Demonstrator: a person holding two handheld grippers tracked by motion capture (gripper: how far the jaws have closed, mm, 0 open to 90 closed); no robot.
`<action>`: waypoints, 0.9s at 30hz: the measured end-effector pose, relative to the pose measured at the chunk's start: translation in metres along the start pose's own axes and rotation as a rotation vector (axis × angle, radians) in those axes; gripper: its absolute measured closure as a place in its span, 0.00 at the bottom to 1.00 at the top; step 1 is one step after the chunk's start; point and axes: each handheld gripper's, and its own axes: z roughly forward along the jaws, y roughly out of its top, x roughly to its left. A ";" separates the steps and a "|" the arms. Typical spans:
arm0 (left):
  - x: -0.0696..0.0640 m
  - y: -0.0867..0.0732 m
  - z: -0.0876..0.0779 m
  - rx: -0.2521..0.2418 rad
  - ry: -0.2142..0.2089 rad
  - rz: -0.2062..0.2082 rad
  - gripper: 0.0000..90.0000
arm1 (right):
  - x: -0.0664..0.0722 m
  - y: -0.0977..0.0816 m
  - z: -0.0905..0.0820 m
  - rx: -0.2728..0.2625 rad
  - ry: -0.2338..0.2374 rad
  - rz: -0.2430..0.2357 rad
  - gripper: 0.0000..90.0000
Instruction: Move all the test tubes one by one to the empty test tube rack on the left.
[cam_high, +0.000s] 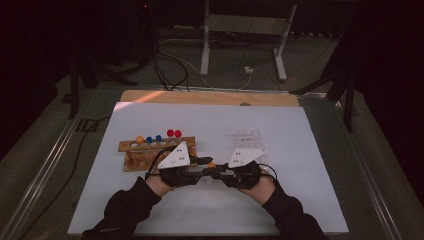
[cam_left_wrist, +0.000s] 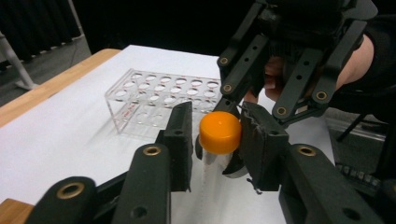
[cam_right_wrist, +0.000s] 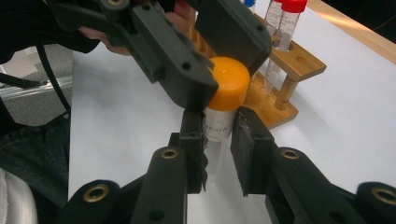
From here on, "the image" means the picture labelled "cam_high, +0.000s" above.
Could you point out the aluminium floor rail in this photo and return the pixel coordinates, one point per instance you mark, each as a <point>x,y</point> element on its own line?
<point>370,176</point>
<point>43,166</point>

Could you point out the wooden test tube rack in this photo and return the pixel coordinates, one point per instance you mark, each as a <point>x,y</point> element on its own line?
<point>133,163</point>

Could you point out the white table mat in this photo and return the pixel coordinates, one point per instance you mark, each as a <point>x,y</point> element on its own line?
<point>206,206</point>

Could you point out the person's left hand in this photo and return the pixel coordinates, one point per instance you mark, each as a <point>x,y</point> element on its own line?
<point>156,185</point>

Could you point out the red cap test tube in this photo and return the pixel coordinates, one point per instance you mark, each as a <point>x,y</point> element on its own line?
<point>178,133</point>
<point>170,133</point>

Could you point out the black tripod stand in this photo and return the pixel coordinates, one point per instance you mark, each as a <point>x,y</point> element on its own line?
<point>87,71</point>
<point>343,83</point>

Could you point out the orange cap test tube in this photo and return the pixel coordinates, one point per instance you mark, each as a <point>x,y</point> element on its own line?
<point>211,164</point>
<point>140,139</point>

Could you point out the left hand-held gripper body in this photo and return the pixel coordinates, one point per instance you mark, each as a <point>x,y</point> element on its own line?
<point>176,158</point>

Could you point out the grey metal stand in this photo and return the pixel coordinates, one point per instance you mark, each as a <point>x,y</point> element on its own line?
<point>246,24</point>

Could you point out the white power plug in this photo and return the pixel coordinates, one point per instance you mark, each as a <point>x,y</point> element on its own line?
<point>248,70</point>

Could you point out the person's right hand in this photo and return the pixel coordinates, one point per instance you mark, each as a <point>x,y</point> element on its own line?
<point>263,190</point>

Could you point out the blue cap test tube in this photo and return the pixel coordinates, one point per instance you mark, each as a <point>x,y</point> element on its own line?
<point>158,138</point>
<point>149,139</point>

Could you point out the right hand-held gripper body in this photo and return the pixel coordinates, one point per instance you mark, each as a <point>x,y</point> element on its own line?
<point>245,156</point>

